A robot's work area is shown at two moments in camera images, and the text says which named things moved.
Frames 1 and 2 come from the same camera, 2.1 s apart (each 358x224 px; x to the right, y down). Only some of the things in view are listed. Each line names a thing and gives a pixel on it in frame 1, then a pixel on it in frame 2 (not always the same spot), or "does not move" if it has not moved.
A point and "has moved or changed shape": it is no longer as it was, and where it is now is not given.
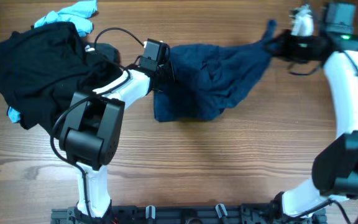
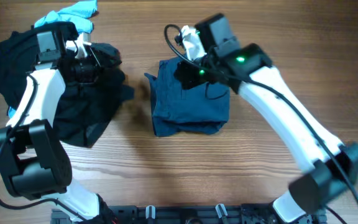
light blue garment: x=78 y=14 does not move
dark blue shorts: x=210 y=78 has moved or changed shape
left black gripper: x=170 y=76 -> x=99 y=71
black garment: x=38 y=70 does not move
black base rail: x=186 y=214 does not move
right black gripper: x=282 y=45 -> x=189 y=74
